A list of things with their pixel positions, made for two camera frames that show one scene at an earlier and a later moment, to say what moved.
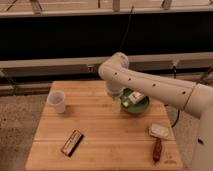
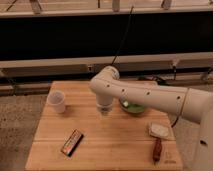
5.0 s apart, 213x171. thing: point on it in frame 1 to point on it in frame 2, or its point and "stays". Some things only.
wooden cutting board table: x=95 y=133 stays
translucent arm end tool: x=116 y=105 to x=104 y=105
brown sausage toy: x=157 y=149 stays
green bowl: x=131 y=107 stays
